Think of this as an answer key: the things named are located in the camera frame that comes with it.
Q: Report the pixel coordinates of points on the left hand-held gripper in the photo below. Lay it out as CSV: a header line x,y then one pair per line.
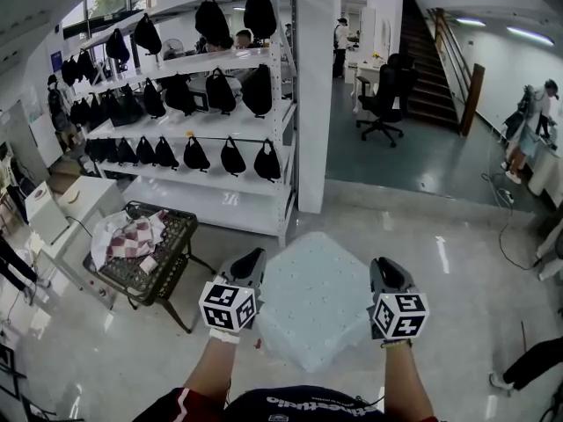
x,y
226,308

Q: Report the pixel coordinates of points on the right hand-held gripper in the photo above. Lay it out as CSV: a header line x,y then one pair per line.
x,y
400,317

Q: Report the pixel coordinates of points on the light blue floral tablecloth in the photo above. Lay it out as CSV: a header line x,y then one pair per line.
x,y
316,288

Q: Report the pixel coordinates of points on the person's left forearm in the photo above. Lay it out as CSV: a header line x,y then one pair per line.
x,y
211,372

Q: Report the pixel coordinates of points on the person's right forearm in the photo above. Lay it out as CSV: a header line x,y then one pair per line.
x,y
407,385

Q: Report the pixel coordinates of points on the white wristband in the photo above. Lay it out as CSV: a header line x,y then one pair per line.
x,y
224,336

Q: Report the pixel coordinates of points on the white metal shelving rack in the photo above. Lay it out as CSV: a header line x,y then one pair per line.
x,y
220,200

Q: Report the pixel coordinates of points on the small white packet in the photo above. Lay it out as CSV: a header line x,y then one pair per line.
x,y
148,264

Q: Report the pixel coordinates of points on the red checked cloth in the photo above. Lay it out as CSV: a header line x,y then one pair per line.
x,y
132,240

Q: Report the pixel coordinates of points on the person's black and red shirt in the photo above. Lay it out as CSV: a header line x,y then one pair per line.
x,y
308,405

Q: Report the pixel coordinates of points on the red floor tape strip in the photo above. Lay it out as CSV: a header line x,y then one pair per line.
x,y
524,334

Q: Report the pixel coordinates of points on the white power strip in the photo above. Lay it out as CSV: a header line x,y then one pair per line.
x,y
508,195

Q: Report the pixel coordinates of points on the checkered folded cloths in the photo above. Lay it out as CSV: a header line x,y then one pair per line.
x,y
99,244

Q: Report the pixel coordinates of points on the white square pillar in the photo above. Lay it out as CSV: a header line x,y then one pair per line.
x,y
314,125

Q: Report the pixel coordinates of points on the white cabinet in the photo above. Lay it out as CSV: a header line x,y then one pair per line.
x,y
97,191

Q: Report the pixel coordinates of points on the grey equipment case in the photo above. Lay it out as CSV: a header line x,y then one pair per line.
x,y
195,99

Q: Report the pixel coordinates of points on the black office chair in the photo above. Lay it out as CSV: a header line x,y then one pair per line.
x,y
387,90

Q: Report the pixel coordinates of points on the white counter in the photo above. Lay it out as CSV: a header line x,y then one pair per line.
x,y
545,174

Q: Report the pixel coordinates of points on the yellow banana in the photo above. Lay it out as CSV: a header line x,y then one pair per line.
x,y
74,198

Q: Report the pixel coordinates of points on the brown wooden stair handrail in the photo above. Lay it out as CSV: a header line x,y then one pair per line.
x,y
473,99

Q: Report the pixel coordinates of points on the dark wooden staircase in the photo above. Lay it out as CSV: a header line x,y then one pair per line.
x,y
422,73

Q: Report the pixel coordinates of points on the white desk with curved legs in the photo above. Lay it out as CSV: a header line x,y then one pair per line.
x,y
365,70

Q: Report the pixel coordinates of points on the white box appliance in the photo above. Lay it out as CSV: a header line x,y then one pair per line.
x,y
46,213

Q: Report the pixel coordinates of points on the yellow flower bunch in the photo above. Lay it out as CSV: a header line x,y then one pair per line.
x,y
375,55

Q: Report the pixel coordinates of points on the white desk fan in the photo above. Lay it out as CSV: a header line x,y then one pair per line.
x,y
172,48

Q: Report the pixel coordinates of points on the black metal stand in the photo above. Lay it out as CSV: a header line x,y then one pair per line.
x,y
6,358

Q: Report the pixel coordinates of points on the rows of black bags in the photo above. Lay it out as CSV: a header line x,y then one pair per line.
x,y
259,11

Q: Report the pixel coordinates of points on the white desk frame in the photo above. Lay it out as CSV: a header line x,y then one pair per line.
x,y
550,253

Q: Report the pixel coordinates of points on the wall tube light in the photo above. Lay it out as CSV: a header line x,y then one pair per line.
x,y
530,34
470,21

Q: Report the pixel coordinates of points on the blue wall poster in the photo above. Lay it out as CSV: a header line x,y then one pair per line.
x,y
57,62

